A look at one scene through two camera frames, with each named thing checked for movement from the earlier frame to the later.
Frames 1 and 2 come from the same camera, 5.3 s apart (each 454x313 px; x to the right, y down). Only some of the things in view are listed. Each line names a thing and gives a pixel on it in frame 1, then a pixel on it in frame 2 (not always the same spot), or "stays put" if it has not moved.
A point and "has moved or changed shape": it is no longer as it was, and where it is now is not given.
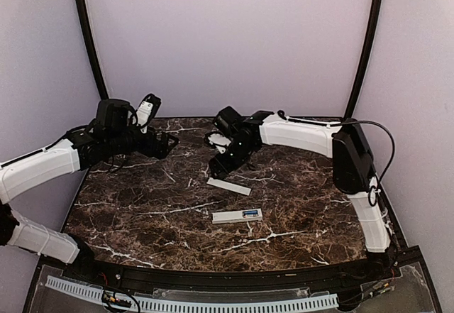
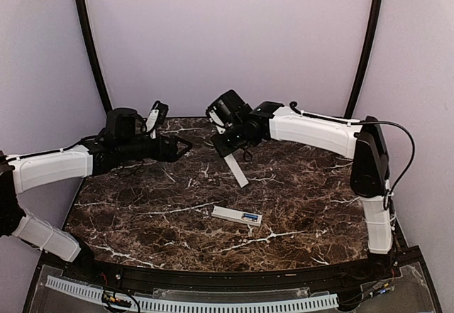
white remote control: (219, 217) has moved or changed shape
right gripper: (222, 166) to (223, 150)
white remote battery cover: (229, 186) to (236, 169)
